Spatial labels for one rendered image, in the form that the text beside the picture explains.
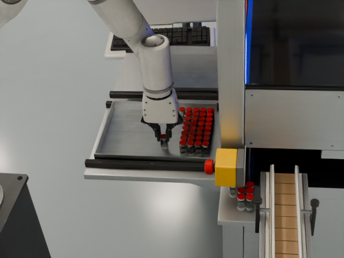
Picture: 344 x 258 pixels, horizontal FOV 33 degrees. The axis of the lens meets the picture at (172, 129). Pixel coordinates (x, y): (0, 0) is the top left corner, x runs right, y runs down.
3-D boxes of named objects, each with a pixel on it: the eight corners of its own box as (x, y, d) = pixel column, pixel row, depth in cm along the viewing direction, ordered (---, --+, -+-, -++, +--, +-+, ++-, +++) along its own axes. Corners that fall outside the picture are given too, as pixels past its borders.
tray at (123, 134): (217, 111, 186) (216, 103, 183) (209, 167, 166) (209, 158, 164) (114, 108, 191) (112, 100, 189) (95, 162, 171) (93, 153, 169)
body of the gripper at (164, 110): (178, 80, 162) (180, 112, 169) (142, 80, 163) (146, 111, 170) (174, 97, 156) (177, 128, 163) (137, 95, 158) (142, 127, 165)
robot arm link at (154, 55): (138, 75, 161) (146, 93, 154) (132, 34, 153) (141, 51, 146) (167, 68, 163) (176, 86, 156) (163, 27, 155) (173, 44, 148)
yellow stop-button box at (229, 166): (244, 168, 153) (244, 148, 149) (243, 188, 148) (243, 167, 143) (215, 167, 154) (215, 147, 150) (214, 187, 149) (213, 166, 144)
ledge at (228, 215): (271, 191, 159) (271, 187, 158) (271, 228, 149) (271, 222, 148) (220, 189, 161) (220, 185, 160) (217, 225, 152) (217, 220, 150)
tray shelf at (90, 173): (254, 51, 215) (254, 47, 214) (249, 185, 162) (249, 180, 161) (128, 50, 222) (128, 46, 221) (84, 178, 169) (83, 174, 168)
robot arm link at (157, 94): (176, 73, 161) (176, 82, 163) (145, 73, 162) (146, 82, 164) (172, 91, 154) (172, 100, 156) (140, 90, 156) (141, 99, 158)
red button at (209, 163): (219, 167, 152) (219, 156, 149) (218, 178, 149) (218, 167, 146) (205, 167, 152) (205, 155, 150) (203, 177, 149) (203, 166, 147)
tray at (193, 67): (254, 54, 210) (254, 46, 208) (253, 97, 190) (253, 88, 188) (162, 54, 215) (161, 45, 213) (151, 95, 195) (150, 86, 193)
